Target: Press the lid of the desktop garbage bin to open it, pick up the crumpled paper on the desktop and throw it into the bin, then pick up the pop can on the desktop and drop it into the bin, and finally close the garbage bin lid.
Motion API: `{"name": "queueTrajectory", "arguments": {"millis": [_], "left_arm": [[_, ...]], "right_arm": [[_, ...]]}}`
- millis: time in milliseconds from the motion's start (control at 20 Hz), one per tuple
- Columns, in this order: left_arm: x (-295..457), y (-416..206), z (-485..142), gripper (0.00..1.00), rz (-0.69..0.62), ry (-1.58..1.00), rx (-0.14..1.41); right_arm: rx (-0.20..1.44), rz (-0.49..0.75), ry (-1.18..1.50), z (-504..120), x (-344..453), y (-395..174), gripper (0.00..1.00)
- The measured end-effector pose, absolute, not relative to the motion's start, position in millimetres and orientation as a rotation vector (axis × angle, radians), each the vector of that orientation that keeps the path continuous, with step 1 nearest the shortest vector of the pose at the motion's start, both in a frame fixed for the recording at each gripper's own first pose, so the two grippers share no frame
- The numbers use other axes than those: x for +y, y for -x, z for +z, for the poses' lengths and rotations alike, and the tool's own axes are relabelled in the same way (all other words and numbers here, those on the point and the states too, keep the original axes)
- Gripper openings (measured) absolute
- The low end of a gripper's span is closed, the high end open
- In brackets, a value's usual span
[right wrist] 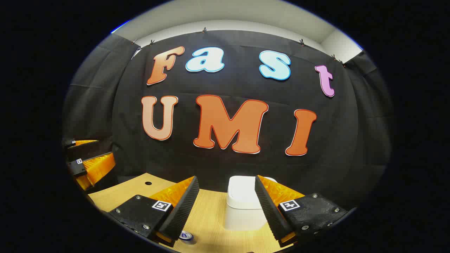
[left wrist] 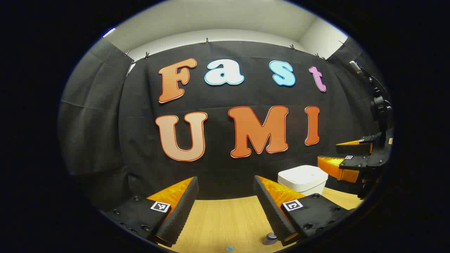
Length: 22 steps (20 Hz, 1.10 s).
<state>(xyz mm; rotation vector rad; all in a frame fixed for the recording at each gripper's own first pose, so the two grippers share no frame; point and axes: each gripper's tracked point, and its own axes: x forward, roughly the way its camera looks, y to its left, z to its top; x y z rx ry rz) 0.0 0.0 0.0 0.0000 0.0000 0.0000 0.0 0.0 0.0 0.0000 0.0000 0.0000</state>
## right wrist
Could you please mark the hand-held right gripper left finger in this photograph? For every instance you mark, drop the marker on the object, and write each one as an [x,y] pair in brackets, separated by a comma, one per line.
[181,211]

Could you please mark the black backdrop cloth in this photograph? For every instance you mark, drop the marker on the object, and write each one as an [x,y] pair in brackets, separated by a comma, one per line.
[246,84]

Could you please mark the white desktop garbage bin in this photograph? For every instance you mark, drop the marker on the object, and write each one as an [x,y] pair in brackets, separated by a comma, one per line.
[242,196]

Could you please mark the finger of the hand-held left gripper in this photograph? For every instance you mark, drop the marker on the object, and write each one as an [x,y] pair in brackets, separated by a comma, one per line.
[86,150]
[98,167]

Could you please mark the wooden desktop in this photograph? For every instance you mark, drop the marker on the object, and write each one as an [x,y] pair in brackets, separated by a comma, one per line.
[211,218]

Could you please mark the blue pop can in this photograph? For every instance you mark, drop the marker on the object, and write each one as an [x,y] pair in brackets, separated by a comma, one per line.
[186,236]

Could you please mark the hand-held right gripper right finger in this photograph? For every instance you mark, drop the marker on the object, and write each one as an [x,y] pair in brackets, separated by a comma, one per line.
[270,211]

